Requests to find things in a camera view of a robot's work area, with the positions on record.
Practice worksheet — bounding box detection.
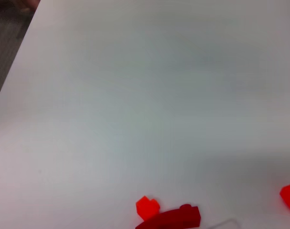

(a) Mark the dark red curved brick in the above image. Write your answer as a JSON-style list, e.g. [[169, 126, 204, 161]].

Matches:
[[135, 204, 201, 229]]

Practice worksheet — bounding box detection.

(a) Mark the small orange-red brick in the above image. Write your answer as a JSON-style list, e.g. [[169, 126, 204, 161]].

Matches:
[[136, 195, 160, 221]]

